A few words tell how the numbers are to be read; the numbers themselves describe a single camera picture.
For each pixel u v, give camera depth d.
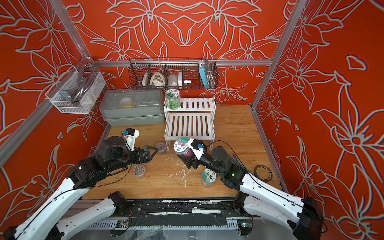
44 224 0.38
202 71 0.84
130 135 0.58
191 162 0.58
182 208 0.74
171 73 1.00
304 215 0.40
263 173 0.85
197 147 0.55
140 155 0.55
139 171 0.81
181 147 0.63
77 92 0.78
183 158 0.62
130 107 0.94
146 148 0.57
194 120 0.95
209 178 0.75
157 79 0.90
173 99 0.76
